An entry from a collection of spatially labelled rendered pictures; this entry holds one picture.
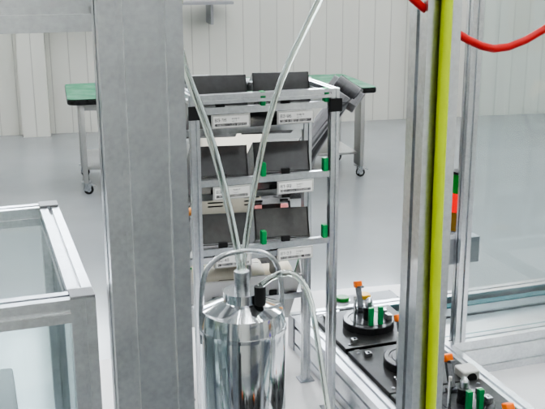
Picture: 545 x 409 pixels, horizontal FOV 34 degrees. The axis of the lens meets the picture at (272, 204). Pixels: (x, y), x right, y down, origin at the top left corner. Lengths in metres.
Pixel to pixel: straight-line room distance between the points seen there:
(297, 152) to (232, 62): 8.51
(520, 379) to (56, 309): 1.63
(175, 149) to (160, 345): 0.23
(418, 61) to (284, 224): 1.07
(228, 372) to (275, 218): 0.78
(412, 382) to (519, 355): 1.36
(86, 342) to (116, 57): 0.36
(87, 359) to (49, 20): 0.42
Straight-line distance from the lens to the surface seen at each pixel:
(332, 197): 2.06
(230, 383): 1.40
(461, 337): 2.43
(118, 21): 0.96
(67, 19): 1.00
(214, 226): 2.06
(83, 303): 1.11
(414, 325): 1.17
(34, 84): 10.31
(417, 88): 1.11
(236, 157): 2.02
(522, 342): 2.54
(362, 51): 10.91
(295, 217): 2.11
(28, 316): 1.11
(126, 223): 1.00
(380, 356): 2.30
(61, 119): 10.53
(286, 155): 2.06
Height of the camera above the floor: 1.94
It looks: 16 degrees down
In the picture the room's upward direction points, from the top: straight up
